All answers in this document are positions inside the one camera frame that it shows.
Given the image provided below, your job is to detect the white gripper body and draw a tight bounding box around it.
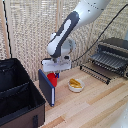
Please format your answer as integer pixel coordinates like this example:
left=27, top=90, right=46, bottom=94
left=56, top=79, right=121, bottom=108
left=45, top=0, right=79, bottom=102
left=41, top=56, right=72, bottom=74

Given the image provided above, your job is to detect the red plastic cup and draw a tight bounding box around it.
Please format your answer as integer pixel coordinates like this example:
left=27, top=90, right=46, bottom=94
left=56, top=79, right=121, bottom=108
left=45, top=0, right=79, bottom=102
left=47, top=72, right=59, bottom=88

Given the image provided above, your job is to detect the black toaster oven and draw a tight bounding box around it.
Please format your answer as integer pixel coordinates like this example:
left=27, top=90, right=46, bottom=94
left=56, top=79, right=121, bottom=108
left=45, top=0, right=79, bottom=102
left=89, top=37, right=128, bottom=79

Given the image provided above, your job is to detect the dark blue binder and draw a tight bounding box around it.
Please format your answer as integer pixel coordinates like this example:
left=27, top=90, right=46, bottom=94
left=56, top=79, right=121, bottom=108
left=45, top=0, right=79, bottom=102
left=37, top=68, right=56, bottom=108

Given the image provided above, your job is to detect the long yellow banana piece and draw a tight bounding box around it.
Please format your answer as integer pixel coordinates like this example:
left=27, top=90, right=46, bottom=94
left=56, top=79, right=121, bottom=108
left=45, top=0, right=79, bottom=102
left=69, top=80, right=82, bottom=90

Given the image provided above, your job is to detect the curved yellow banana piece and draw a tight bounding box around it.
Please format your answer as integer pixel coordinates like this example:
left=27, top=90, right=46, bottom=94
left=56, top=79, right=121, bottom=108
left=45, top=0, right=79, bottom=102
left=71, top=78, right=84, bottom=87

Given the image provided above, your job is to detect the white round bowl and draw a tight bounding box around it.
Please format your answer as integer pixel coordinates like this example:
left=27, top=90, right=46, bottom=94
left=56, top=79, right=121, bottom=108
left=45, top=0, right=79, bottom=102
left=67, top=78, right=86, bottom=93

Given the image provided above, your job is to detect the black fabric storage box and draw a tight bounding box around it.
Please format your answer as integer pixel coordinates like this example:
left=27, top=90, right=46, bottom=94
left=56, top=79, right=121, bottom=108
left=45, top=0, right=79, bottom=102
left=0, top=57, right=47, bottom=128

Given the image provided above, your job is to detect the bamboo folding screen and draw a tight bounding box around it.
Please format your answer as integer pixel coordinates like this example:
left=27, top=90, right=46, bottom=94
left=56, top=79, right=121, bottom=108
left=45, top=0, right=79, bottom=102
left=0, top=0, right=128, bottom=82

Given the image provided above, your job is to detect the black vertical pole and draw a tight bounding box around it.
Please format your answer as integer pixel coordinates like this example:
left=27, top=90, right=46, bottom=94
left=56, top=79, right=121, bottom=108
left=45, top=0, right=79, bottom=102
left=2, top=0, right=13, bottom=60

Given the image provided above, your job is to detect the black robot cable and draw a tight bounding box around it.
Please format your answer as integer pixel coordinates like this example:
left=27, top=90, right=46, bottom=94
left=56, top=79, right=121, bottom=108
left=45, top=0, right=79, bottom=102
left=72, top=2, right=128, bottom=62

